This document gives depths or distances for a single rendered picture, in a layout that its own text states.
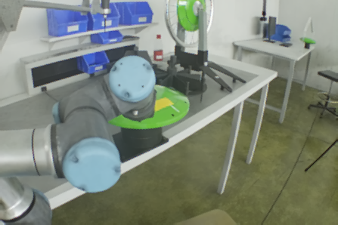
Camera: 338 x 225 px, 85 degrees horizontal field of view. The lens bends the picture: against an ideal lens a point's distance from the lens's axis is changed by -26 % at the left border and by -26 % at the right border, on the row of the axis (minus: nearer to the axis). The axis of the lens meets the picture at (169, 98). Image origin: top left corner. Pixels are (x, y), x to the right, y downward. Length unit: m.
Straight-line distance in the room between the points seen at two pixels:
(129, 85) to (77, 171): 0.14
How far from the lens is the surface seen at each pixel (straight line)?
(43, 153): 0.25
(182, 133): 0.92
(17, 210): 0.45
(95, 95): 0.33
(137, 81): 0.31
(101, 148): 0.22
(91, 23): 1.43
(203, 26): 1.41
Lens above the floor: 1.38
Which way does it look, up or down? 23 degrees down
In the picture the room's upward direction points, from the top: 2 degrees clockwise
